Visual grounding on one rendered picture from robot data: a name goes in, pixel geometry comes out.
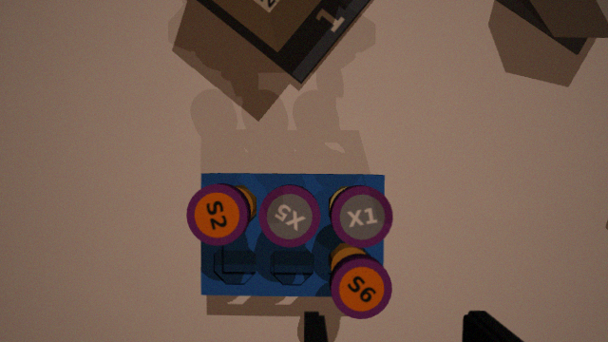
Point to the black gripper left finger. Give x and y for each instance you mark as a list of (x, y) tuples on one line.
[(314, 327)]

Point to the blue tube rack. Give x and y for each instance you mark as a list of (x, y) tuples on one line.
[(248, 274)]

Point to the dark grey button box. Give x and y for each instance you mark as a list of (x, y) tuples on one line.
[(560, 19)]

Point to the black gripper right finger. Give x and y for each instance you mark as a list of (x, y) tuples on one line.
[(480, 326)]

